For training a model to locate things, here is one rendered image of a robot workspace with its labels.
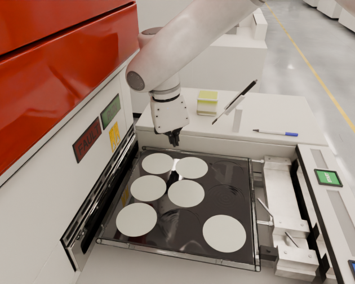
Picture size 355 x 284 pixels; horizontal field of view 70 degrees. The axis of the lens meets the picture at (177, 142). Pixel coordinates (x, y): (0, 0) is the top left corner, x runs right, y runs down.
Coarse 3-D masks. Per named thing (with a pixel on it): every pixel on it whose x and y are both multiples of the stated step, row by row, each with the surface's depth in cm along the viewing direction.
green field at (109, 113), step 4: (116, 100) 69; (112, 104) 67; (116, 104) 69; (108, 108) 65; (112, 108) 67; (116, 108) 70; (104, 112) 63; (108, 112) 65; (112, 112) 67; (116, 112) 70; (104, 116) 63; (108, 116) 65; (112, 116) 68; (104, 120) 63; (108, 120) 65; (104, 124) 63
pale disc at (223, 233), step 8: (216, 216) 64; (224, 216) 64; (208, 224) 62; (216, 224) 62; (224, 224) 62; (232, 224) 62; (240, 224) 62; (208, 232) 60; (216, 232) 60; (224, 232) 60; (232, 232) 60; (240, 232) 60; (208, 240) 58; (216, 240) 58; (224, 240) 58; (232, 240) 58; (240, 240) 58; (216, 248) 57; (224, 248) 57; (232, 248) 57
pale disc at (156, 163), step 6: (150, 156) 83; (156, 156) 83; (162, 156) 83; (168, 156) 83; (144, 162) 81; (150, 162) 81; (156, 162) 81; (162, 162) 81; (168, 162) 81; (144, 168) 78; (150, 168) 78; (156, 168) 78; (162, 168) 78; (168, 168) 78
